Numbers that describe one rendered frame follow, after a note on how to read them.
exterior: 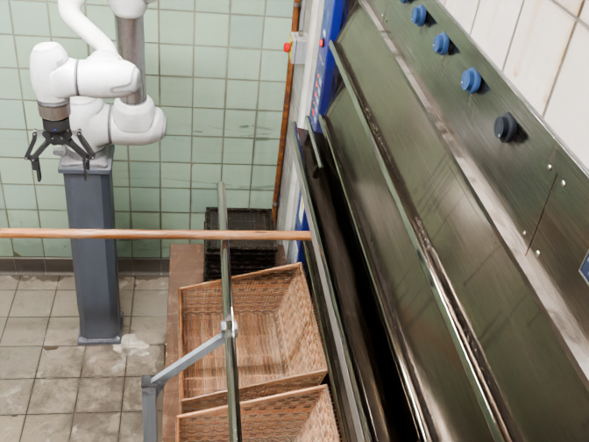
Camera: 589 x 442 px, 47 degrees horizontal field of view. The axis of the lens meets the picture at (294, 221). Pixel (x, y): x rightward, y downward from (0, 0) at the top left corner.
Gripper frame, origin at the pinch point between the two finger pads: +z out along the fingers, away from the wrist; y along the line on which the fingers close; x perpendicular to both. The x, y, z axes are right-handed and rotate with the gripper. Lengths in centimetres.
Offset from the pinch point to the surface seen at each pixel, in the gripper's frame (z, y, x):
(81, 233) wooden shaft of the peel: 13.5, -5.2, 11.8
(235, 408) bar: 19, -46, 79
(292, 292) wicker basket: 60, -78, -10
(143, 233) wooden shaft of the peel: 13.5, -23.7, 12.7
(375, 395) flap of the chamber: -4, -72, 98
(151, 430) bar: 60, -25, 51
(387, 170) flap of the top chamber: -37, -79, 63
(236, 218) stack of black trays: 50, -60, -47
